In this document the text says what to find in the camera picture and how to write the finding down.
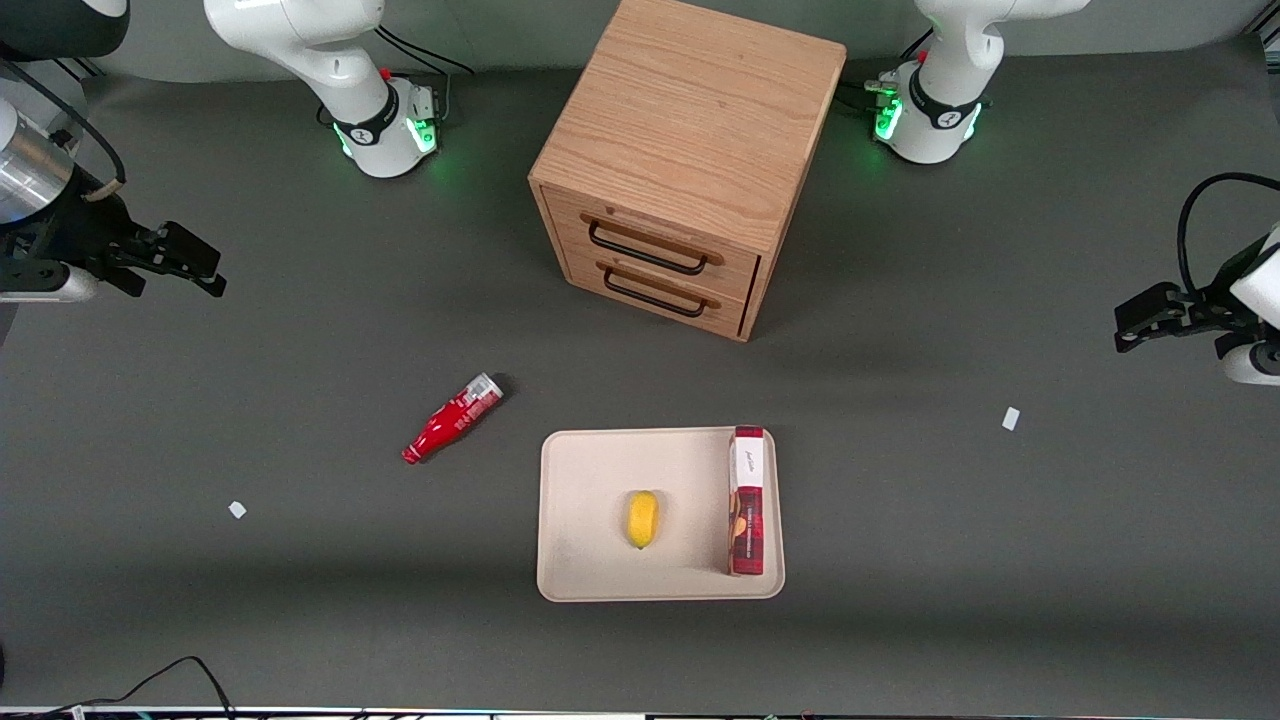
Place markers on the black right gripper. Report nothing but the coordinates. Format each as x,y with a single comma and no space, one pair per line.
82,232

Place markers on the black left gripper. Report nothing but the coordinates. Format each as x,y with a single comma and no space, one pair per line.
1205,299

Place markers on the red coke bottle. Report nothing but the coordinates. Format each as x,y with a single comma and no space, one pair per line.
455,415

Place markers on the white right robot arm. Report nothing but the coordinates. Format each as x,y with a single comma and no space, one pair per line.
340,70

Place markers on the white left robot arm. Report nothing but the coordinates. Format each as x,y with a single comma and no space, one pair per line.
940,110

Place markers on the beige plastic tray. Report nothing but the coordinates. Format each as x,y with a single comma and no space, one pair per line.
600,500

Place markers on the red cracker box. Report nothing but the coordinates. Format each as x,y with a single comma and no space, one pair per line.
747,500

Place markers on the wooden drawer front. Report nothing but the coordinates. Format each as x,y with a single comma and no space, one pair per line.
640,300
655,232

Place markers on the wooden drawer cabinet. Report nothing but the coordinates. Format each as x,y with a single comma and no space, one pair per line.
690,110

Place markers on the yellow lemon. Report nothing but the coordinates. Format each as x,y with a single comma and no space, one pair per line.
642,518

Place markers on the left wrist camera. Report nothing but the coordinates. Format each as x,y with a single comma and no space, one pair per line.
1255,362

